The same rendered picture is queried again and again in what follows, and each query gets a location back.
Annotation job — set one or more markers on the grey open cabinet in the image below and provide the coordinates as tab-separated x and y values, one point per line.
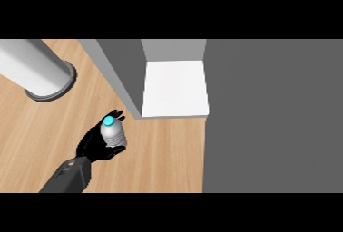
169	87

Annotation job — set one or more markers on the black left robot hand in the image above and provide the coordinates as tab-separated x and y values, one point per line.
92	145

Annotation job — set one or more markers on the dark grey cabinet door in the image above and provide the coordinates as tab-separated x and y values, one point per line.
274	116

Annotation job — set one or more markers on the white cylindrical appliance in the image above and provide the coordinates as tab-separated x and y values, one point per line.
33	68

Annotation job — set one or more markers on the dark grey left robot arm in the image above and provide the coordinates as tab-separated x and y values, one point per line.
70	176

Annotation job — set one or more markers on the clear water bottle blue cap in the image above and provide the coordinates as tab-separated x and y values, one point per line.
113	133

